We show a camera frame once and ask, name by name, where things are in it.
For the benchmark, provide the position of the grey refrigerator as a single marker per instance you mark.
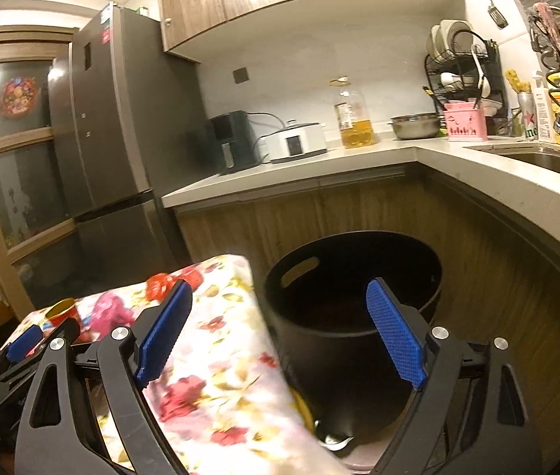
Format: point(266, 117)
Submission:
point(111, 133)

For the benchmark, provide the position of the cooking oil bottle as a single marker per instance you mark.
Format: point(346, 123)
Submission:
point(356, 128)

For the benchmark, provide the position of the white plate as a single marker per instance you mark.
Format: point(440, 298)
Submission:
point(455, 34)
point(435, 42)

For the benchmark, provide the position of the white pump bottle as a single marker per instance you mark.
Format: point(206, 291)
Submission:
point(542, 109)

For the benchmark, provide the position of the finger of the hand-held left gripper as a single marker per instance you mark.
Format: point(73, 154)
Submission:
point(22, 344)

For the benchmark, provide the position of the green drink can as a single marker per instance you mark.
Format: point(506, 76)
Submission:
point(527, 118)

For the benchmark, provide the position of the white electric cooker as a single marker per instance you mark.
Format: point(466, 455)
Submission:
point(294, 143)

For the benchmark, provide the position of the dark wall socket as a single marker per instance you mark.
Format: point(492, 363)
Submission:
point(240, 75)

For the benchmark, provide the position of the floral cloth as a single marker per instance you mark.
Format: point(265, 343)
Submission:
point(220, 381)

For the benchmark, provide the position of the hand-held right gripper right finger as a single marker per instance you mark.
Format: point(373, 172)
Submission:
point(398, 336)

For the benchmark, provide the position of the white ladle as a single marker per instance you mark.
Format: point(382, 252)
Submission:
point(482, 79)

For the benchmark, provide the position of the red gold paper cup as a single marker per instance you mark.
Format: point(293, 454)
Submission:
point(59, 314)

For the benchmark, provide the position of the steel bowl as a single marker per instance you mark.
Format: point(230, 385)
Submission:
point(416, 128)

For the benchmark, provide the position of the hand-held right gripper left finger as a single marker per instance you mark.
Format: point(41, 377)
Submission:
point(166, 331)

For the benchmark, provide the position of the black dish rack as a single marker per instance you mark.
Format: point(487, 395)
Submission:
point(495, 74)

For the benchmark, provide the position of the wooden lower cabinet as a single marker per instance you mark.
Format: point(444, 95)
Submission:
point(482, 267)

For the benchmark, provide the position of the wooden glass panel door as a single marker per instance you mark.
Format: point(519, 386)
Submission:
point(17, 143)

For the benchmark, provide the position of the white cup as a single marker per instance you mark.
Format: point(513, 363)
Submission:
point(450, 79)

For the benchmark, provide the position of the round colourful door ornament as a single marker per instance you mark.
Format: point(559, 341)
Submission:
point(17, 96)

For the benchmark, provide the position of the pink plastic basket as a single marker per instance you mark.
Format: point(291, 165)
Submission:
point(465, 126)

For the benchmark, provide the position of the dark air fryer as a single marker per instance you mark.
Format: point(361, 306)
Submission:
point(233, 138)

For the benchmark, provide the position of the steel sink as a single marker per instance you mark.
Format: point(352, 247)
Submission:
point(557, 161)

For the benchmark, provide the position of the pink patterned rag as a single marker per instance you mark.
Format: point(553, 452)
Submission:
point(552, 29)

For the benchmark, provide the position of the small green box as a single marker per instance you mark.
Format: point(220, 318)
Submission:
point(142, 10)

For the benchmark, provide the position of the black round bin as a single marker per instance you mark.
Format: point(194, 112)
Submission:
point(339, 356)

